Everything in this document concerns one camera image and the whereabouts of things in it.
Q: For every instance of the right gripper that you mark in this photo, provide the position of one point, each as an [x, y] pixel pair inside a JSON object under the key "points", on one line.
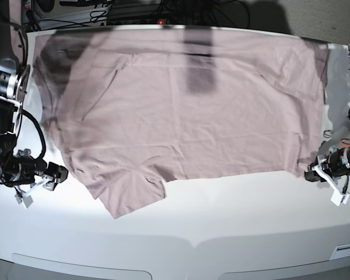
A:
{"points": [[25, 174]]}

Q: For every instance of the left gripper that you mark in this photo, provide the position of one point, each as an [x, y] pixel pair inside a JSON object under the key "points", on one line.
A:
{"points": [[332, 168]]}

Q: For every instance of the pink T-shirt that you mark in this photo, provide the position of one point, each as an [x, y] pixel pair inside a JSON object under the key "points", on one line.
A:
{"points": [[132, 109]]}

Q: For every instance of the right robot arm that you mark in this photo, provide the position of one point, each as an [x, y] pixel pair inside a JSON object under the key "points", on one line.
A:
{"points": [[14, 76]]}

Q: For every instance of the power strip with red light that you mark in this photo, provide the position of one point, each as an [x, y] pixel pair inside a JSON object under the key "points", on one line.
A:
{"points": [[162, 22]]}

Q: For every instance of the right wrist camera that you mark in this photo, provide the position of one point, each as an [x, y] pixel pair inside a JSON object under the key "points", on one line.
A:
{"points": [[25, 201]]}

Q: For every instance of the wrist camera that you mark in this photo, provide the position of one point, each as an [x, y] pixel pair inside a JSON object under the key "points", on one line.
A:
{"points": [[339, 198], [25, 201]]}

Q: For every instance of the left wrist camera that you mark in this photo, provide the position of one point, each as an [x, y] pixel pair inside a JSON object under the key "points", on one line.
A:
{"points": [[339, 198]]}

